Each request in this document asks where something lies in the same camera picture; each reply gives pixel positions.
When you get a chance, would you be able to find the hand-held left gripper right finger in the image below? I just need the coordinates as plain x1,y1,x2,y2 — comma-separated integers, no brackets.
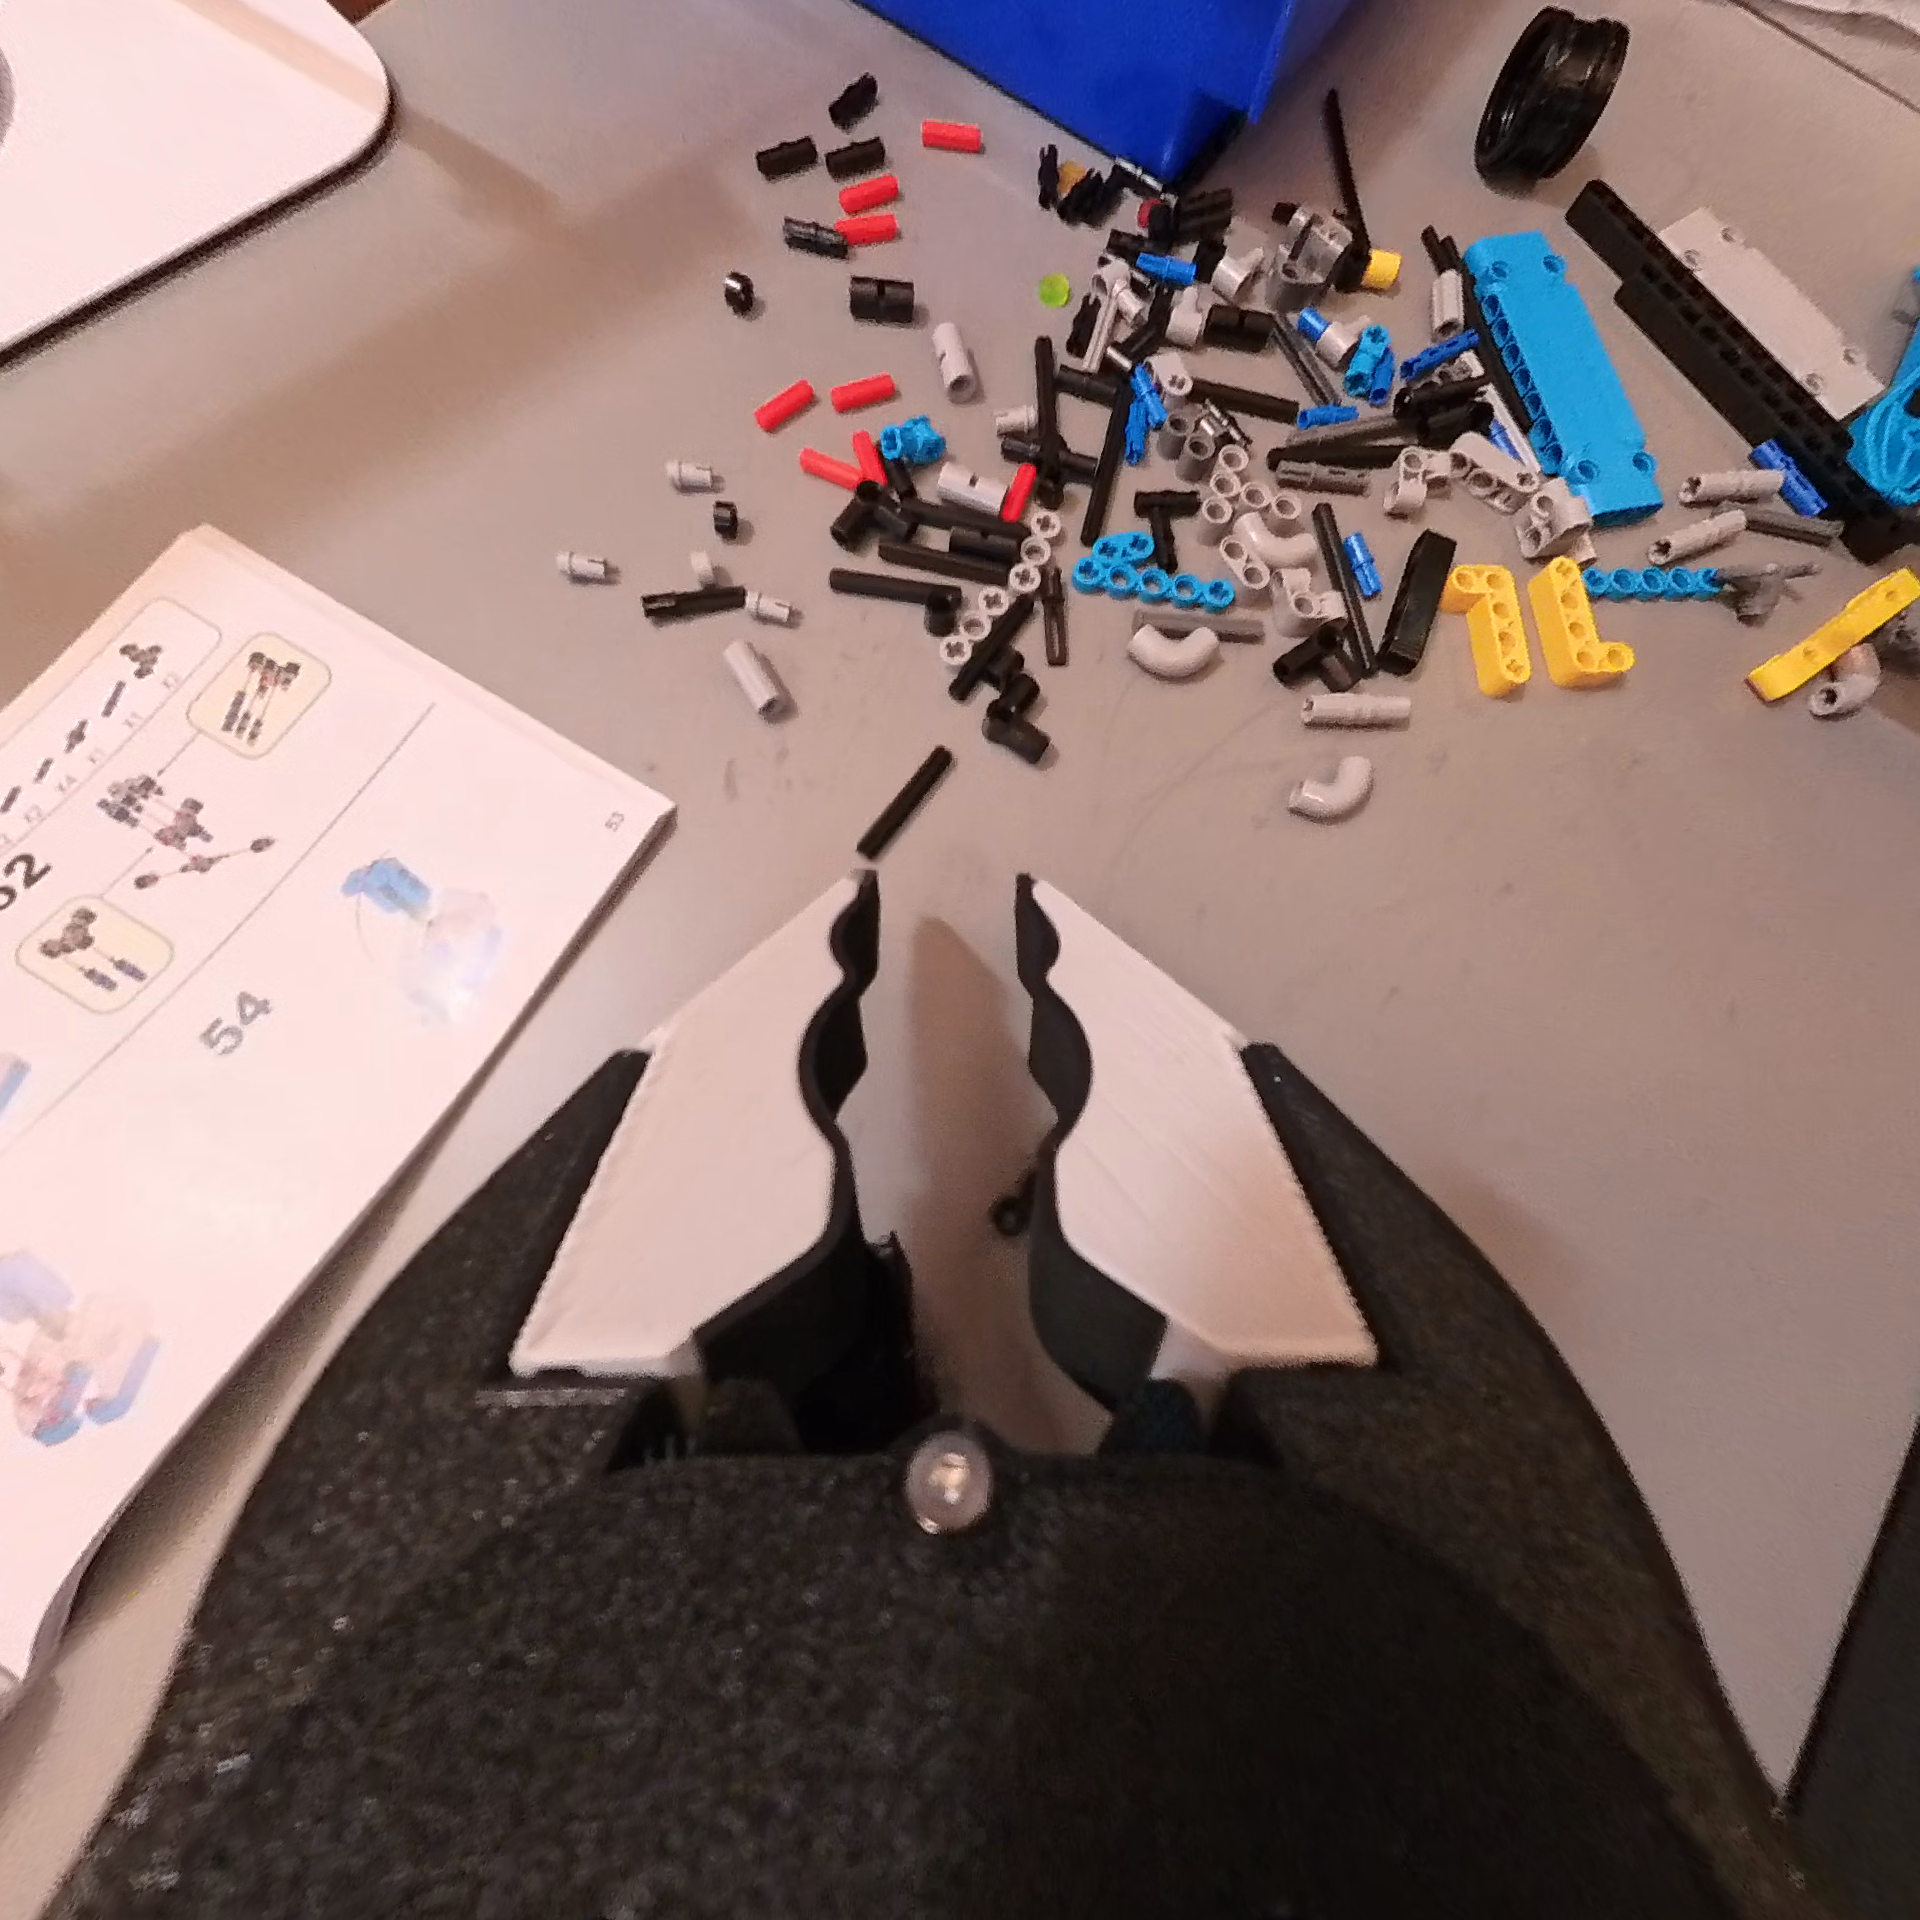
1015,873,1384,1370

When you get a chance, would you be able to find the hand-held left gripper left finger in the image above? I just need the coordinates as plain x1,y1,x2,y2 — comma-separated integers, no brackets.
511,872,887,1379

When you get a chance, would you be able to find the pile of small brick parts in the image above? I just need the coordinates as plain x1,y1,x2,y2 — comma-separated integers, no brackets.
557,66,1920,864

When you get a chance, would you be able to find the grey desk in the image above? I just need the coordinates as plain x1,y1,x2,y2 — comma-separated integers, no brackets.
0,0,1920,1802

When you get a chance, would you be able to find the instruction booklet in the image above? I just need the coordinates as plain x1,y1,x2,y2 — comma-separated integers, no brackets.
0,525,678,1683

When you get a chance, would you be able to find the black perforated pad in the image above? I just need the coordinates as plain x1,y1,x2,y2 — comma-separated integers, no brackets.
1785,1486,1920,1920

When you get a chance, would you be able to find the blue plastic bin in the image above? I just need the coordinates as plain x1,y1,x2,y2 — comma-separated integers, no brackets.
855,0,1361,174

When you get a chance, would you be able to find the black toy wheel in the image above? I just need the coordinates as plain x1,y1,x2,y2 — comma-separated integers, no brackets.
1473,8,1632,186

